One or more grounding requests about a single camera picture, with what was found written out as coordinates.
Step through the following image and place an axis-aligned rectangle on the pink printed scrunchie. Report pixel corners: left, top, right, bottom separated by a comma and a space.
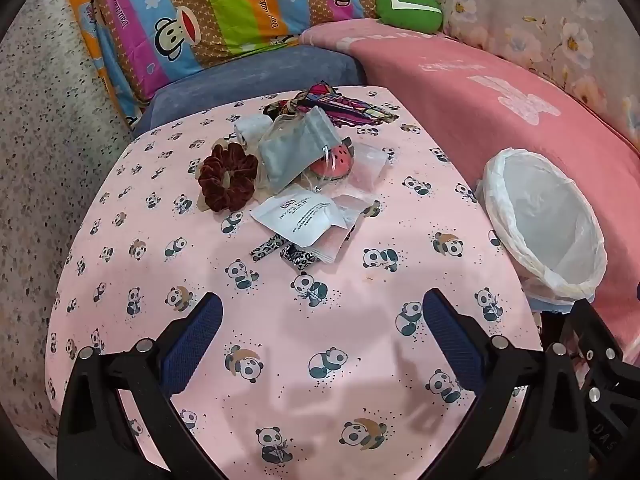
249, 232, 321, 272

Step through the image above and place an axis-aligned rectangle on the grey fabric pouch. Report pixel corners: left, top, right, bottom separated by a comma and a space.
257, 107, 346, 193

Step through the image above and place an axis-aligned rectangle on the colourful striped monkey print quilt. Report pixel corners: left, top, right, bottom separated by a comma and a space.
60, 0, 393, 128

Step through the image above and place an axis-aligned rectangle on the trash bin with white bag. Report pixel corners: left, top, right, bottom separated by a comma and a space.
475, 147, 608, 311

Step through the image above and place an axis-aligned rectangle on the pink panda print tablecloth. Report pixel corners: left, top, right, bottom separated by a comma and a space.
44, 85, 546, 480

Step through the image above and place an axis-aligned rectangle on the dark red velvet scrunchie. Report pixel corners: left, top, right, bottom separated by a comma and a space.
197, 142, 260, 212

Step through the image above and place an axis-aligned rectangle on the colourful patterned bow hair tie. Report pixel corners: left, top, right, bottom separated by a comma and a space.
262, 82, 401, 128

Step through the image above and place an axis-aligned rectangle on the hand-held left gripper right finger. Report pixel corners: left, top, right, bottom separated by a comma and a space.
422, 287, 598, 480

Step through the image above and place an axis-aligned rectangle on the small grey cloth roll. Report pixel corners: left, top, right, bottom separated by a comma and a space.
234, 114, 273, 148

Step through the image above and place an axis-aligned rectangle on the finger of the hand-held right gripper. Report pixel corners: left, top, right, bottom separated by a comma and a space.
562, 298, 640, 480

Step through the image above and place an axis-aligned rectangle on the blue sofa cushion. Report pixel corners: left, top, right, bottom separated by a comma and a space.
131, 42, 368, 136

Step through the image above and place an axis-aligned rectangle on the floral beige cushion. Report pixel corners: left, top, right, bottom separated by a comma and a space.
390, 0, 640, 146

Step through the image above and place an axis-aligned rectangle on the pink bow print blanket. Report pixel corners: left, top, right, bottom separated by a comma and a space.
300, 19, 640, 366

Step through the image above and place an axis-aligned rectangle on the green round cushion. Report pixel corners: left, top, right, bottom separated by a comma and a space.
376, 0, 445, 30

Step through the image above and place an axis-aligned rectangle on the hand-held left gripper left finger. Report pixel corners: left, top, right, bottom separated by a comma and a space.
56, 291, 236, 480

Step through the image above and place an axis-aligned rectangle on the clear plastic bag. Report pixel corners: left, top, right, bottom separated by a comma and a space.
336, 191, 377, 228
345, 140, 391, 193
307, 225, 351, 264

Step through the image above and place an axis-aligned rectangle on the white paper packet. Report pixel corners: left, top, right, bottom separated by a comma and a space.
250, 190, 346, 248

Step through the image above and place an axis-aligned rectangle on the watermelon slice hair clip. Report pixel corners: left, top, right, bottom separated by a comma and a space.
309, 142, 357, 183

